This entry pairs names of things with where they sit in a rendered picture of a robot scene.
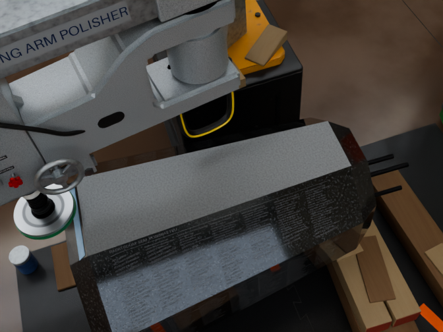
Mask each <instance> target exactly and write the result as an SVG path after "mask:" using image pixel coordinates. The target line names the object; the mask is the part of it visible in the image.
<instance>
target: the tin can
mask: <svg viewBox="0 0 443 332"><path fill-rule="evenodd" d="M9 260H10V262H11V263H12V264H13V265H14V266H15V267H16V268H17V269H18V270H19V271H20V272H21V273H23V274H26V275H27V274H30V273H32V272H34V271H35V270H36V268H37V266H38V261H37V259H36V258H35V257H34V255H33V254H32V253H31V252H30V251H29V249H28V248H27V247H25V246H17V247H15V248H13V249H12V250H11V252H10V254H9Z"/></svg>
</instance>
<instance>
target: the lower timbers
mask: <svg viewBox="0 0 443 332"><path fill-rule="evenodd" d="M371 179H372V185H373V188H374V193H375V192H380V191H382V190H386V189H389V188H393V187H395V186H399V185H401V186H402V190H398V191H396V192H392V193H389V194H385V195H383V196H379V197H376V204H377V205H376V206H377V207H378V209H379V210H380V212H381V214H382V215H383V216H384V218H385V220H386V221H387V223H388V224H389V226H390V227H391V229H392V230H393V232H394V234H395V235H396V236H397V238H398V240H399V241H400V242H401V245H402V246H403V247H404V249H405V251H406V252H407V253H408V255H409V257H410V258H411V260H412V261H413V263H414V264H415V266H416V267H417V269H418V270H419V272H420V274H421V275H422V276H423V278H424V280H425V281H426V283H427V285H428V286H429V287H430V289H431V291H432V292H433V294H434V295H435V297H436V298H437V300H438V301H439V303H440V304H441V306H442V307H443V276H441V274H440V273H439V272H438V270H437V269H436V268H435V267H434V266H433V264H432V263H431V262H430V260H429V259H428V258H427V257H426V256H425V254H424V253H425V252H426V251H427V250H430V249H431V248H434V247H435V246H437V245H439V244H441V243H442V244H443V233H442V231H441V230H440V229H439V227H438V225H437V224H436V223H435V222H434V220H433V219H432V217H431V216H430V214H429V213H428V211H427V210H426V209H425V207H424V206H423V204H422V203H421V202H420V200H419V199H418V197H417V196H416V195H415V193H414V192H413V191H412V189H411V188H410V186H409V185H408V183H407V182H406V181H405V179H404V178H403V177H402V175H401V173H400V172H399V171H398V170H396V171H392V172H389V173H385V174H382V175H378V176H375V177H371ZM326 266H327V268H328V271H329V273H330V276H331V278H332V280H333V283H334V286H335V288H336V291H337V293H338V296H339V298H340V301H341V304H342V306H343V309H344V311H345V314H346V316H347V319H348V322H349V324H350V326H351V329H352V332H361V330H360V327H359V325H358V323H357V320H356V318H355V316H354V313H353V311H352V309H351V306H350V304H349V302H348V299H347V297H346V295H345V293H344V290H343V288H342V285H341V283H340V280H339V278H338V276H337V273H336V271H335V269H334V267H333V264H332V262H331V263H329V264H327V265H326ZM379 332H419V330H418V328H417V325H416V323H415V321H414V320H413V321H410V322H407V323H404V324H401V325H398V326H395V327H392V326H391V324H390V326H389V328H388V329H386V330H383V331H379Z"/></svg>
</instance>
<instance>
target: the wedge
mask: <svg viewBox="0 0 443 332"><path fill-rule="evenodd" d="M286 40H287V31H285V30H282V29H281V28H278V27H275V26H272V25H270V24H268V25H267V27H266V28H265V29H264V31H263V32H262V33H261V35H260V36H259V38H258V39H257V41H256V42H255V43H254V45H253V46H252V47H251V49H250V51H249V52H248V53H247V55H246V56H245V59H246V60H249V61H251V62H254V63H256V64H258V65H260V66H263V67H264V66H265V65H266V63H267V62H268V61H269V60H270V59H271V58H272V57H273V56H274V54H275V53H276V52H277V51H278V49H279V48H280V47H281V46H282V45H283V44H284V43H285V41H286Z"/></svg>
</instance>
